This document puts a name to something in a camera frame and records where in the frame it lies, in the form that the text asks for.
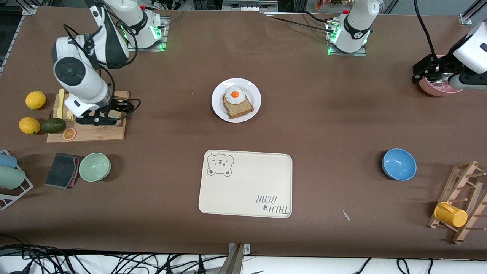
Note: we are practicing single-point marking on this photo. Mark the yellow mug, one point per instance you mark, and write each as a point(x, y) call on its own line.
point(451, 215)

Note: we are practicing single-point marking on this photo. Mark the brown bread slice under egg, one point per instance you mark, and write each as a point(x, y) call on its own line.
point(237, 109)

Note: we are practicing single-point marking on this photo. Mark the orange slice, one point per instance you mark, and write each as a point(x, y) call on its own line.
point(69, 134)

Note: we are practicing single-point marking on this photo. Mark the wooden mug rack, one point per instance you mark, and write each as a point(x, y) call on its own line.
point(458, 179)

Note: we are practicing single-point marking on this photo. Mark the grey metal box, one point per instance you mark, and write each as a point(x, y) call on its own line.
point(249, 5)

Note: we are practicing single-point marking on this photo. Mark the aluminium frame corner bracket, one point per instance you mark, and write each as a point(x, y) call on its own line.
point(29, 10)
point(466, 19)

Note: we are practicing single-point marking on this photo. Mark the yellow plastic fork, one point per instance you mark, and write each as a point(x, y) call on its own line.
point(70, 115)

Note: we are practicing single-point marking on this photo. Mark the pale green bowl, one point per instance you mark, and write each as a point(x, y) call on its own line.
point(94, 167)

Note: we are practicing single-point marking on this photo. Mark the blue bowl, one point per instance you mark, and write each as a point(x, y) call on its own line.
point(399, 164)

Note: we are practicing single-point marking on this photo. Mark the small white paper scrap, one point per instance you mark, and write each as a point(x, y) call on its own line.
point(346, 215)

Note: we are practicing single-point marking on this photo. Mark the pale green cup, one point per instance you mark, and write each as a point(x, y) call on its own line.
point(11, 177)

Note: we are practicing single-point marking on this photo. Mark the yellow plastic knife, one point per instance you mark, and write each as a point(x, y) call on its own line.
point(61, 102)

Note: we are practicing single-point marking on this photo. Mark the yellow lemon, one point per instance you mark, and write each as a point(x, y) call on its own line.
point(35, 100)
point(29, 125)

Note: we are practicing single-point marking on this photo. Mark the toy fried egg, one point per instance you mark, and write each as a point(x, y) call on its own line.
point(235, 95)

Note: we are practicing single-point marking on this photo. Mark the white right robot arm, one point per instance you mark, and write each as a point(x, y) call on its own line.
point(81, 78)

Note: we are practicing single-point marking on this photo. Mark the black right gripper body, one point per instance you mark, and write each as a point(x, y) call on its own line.
point(113, 105)

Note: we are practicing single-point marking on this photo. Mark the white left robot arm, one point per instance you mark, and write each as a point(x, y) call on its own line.
point(354, 34)

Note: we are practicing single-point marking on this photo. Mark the cream tray with bear print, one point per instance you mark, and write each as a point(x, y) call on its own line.
point(243, 190)

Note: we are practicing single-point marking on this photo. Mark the pink ribbed bowl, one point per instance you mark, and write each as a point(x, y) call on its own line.
point(437, 90)

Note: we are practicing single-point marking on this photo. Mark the white round plate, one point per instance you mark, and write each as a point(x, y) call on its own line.
point(218, 102)

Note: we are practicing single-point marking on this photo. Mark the wooden cutting board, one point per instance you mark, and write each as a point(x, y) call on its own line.
point(95, 133)

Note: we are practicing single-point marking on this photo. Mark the dark grey folded cloth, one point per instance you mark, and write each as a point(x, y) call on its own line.
point(61, 170)

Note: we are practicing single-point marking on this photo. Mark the light blue cup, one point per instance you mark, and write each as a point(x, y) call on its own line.
point(7, 160)

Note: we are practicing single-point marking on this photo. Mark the dark green avocado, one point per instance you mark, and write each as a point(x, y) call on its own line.
point(53, 125)

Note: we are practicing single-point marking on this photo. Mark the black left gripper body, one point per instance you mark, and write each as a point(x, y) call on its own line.
point(436, 69)

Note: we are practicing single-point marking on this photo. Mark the grey metal table bracket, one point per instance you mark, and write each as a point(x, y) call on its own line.
point(236, 260)

